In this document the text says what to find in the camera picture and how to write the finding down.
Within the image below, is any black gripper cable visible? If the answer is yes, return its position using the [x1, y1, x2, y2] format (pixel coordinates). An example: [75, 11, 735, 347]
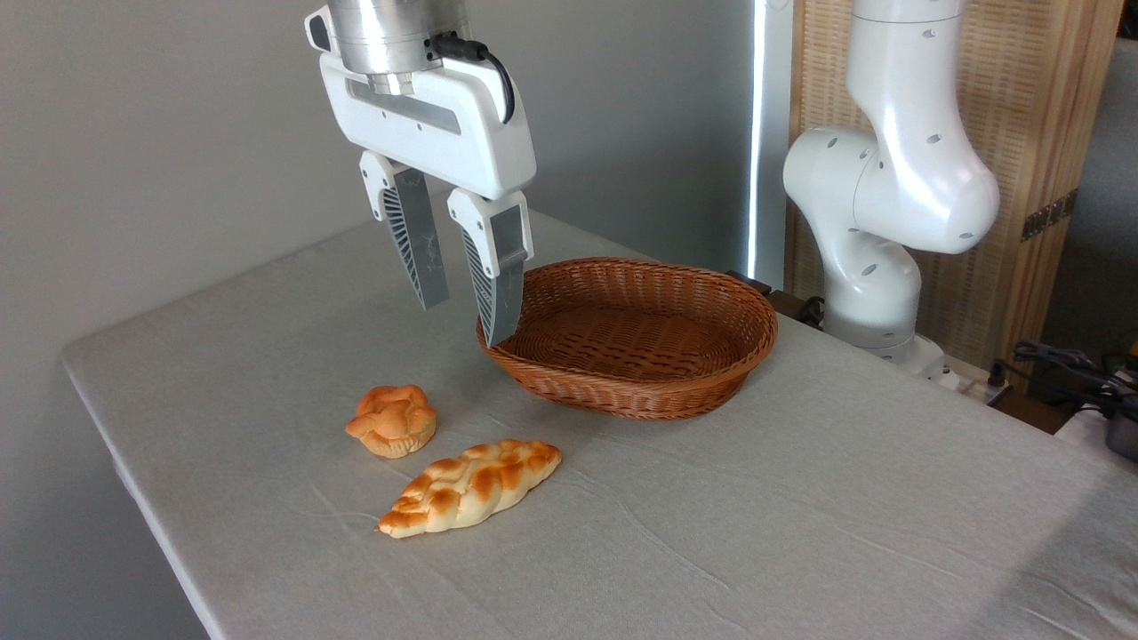
[425, 33, 517, 126]

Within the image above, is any black cable bundle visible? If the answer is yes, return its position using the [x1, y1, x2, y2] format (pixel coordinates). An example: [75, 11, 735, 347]
[1012, 340, 1138, 419]

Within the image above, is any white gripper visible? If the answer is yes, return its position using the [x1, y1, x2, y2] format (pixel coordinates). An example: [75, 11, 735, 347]
[318, 49, 539, 348]

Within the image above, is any white vertical pole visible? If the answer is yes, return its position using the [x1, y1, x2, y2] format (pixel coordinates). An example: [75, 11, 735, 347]
[749, 0, 795, 291]

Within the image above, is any brown oval wicker basket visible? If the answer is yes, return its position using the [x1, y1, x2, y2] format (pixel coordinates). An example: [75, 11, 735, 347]
[476, 257, 780, 421]

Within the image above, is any white power strip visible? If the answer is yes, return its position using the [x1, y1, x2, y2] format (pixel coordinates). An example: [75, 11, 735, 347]
[934, 356, 1014, 406]

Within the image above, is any wooden folding screen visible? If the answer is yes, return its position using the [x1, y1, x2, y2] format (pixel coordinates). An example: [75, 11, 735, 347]
[787, 0, 1126, 372]

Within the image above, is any grey tablecloth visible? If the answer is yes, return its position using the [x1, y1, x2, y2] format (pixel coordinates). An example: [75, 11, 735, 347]
[60, 209, 1138, 640]

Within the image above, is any round knotted bread roll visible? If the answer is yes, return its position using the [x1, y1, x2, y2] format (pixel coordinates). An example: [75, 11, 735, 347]
[345, 384, 438, 460]

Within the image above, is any long braided bread loaf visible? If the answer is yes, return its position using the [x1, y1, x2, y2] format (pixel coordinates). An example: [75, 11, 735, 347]
[375, 438, 565, 540]

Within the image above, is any metal screen hinge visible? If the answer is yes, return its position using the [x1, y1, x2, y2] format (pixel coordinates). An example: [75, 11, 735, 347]
[1021, 189, 1079, 243]

